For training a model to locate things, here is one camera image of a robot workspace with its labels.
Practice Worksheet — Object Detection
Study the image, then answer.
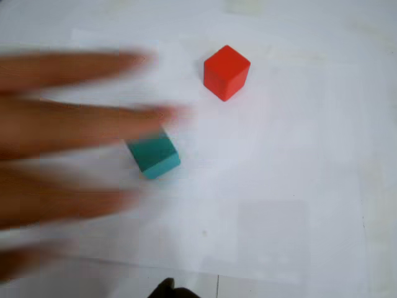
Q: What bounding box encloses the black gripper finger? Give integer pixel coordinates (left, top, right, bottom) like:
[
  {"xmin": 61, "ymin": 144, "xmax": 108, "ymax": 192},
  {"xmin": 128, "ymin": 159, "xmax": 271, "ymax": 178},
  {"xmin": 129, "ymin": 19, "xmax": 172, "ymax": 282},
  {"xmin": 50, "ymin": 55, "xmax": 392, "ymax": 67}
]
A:
[
  {"xmin": 172, "ymin": 287, "xmax": 200, "ymax": 298},
  {"xmin": 148, "ymin": 278, "xmax": 175, "ymax": 298}
]

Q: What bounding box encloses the teal blue cube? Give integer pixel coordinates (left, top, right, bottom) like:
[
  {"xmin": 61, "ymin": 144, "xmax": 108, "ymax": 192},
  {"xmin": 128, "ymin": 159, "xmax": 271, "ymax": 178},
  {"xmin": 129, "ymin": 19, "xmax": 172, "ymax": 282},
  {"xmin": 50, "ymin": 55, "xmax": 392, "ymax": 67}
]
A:
[{"xmin": 127, "ymin": 129, "xmax": 182, "ymax": 180}]

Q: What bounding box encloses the red cube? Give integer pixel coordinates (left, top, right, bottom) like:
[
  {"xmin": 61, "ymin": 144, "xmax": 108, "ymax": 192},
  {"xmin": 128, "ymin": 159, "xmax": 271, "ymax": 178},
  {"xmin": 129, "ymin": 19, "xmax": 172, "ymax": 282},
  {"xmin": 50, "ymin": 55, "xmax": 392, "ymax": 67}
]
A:
[{"xmin": 203, "ymin": 45, "xmax": 251, "ymax": 102}]

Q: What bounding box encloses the bare human hand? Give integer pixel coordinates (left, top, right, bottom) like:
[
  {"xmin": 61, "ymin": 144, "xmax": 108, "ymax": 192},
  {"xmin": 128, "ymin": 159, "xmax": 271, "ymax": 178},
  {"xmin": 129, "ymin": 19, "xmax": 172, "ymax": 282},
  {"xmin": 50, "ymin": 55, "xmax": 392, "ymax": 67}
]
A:
[{"xmin": 0, "ymin": 48, "xmax": 192, "ymax": 282}]

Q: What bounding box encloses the small white paper sheet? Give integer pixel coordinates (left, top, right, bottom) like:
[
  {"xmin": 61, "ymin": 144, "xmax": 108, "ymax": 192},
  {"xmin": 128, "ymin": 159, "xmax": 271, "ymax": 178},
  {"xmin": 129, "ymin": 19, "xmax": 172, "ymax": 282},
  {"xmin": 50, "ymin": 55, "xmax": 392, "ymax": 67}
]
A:
[{"xmin": 0, "ymin": 27, "xmax": 373, "ymax": 284}]

